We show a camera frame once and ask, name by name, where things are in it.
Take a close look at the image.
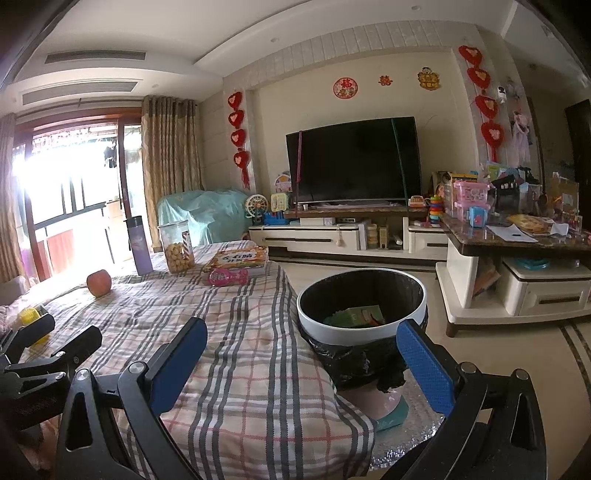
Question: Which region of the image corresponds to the pink toy box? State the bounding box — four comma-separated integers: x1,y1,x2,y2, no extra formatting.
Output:
454,180,490,217

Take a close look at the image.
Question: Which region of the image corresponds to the yellow toy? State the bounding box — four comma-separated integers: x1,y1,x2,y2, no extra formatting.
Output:
18,308,51,344

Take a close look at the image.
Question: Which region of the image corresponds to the yellow patterned tray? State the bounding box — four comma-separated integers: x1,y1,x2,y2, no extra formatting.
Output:
507,213,555,234

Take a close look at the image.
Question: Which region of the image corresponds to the white television cabinet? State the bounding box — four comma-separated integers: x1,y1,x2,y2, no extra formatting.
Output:
248,205,451,264

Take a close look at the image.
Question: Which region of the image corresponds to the red apple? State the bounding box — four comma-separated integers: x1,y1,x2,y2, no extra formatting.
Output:
86,269,112,297

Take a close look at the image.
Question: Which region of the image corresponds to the flat yellow snack box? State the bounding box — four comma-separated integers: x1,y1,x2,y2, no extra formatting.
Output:
203,246,270,277

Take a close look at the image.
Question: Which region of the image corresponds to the white paper sheet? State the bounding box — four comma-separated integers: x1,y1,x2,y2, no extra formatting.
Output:
487,224,539,243

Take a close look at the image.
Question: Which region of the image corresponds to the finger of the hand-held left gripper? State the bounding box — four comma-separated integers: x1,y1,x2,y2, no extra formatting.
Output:
4,325,103,378
0,315,57,366

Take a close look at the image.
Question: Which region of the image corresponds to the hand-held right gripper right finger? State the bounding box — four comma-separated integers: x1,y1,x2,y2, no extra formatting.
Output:
396,318,557,480

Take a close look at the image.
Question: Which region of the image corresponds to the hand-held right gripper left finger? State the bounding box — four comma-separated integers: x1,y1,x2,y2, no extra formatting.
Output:
54,318,209,480

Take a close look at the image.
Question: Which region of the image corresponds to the clear cookie jar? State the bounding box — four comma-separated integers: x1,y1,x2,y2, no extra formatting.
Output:
158,222,195,276

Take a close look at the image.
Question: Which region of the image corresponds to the white round bin black liner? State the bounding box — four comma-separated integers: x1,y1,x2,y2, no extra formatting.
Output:
295,270,430,393

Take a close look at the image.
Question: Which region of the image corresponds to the beige curtain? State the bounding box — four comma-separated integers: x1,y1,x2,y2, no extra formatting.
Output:
141,95,204,236
0,113,26,282

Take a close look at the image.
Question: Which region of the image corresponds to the plaid blanket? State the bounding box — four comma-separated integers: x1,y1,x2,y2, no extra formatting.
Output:
0,240,377,480

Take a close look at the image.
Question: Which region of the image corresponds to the green packaging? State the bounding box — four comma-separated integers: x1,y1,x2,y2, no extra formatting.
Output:
323,305,386,328

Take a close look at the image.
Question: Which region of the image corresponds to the purple bottle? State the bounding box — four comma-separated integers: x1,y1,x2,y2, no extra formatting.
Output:
123,215,154,275

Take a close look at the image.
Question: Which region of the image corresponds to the armchair under teal cloth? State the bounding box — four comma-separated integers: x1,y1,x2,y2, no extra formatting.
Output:
157,187,252,247

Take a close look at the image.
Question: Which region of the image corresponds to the white ferris wheel toy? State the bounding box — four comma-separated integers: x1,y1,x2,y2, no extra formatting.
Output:
245,194,269,227

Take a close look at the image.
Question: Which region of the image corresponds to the black television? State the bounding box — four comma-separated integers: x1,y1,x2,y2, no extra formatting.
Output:
285,117,422,205

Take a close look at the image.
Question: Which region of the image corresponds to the red heart wall hanging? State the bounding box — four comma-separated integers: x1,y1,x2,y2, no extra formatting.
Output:
226,91,252,190
458,45,505,162

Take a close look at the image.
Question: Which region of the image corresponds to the teal slipper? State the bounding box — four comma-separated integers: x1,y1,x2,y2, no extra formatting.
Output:
374,397,409,432

